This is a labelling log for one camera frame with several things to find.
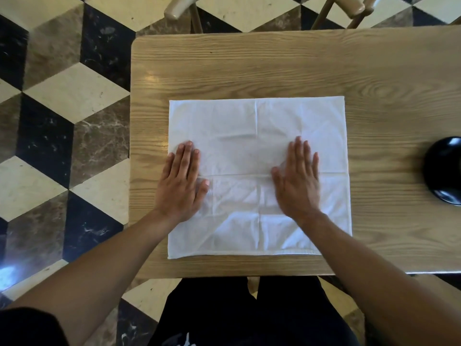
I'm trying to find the person's left hand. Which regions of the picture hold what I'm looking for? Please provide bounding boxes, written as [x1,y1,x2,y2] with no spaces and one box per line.
[153,141,210,224]

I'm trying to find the person's right hand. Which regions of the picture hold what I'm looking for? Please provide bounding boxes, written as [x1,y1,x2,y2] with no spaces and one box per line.
[271,136,322,224]

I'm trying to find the white cloth napkin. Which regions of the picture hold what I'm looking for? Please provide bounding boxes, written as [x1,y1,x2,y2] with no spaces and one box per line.
[167,96,353,260]

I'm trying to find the person's right forearm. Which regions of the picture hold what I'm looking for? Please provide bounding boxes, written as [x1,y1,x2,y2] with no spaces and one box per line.
[295,210,461,346]

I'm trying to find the person's left forearm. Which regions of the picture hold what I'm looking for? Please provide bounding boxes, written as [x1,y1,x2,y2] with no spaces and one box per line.
[0,209,181,346]

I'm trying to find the wooden table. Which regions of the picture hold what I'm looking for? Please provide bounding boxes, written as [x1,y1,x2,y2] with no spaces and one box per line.
[128,25,461,280]

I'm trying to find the black glossy bowl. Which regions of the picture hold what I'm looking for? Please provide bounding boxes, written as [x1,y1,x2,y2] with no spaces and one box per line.
[422,136,461,206]

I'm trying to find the person's black trousers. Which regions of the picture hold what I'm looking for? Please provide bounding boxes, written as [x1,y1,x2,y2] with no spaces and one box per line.
[148,276,361,346]

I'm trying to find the wooden chair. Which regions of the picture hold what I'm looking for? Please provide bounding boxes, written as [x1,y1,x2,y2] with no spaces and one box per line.
[310,0,383,31]
[164,0,204,34]

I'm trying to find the person's black shirt sleeve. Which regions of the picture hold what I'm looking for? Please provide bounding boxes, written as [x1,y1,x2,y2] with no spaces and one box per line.
[0,308,70,346]

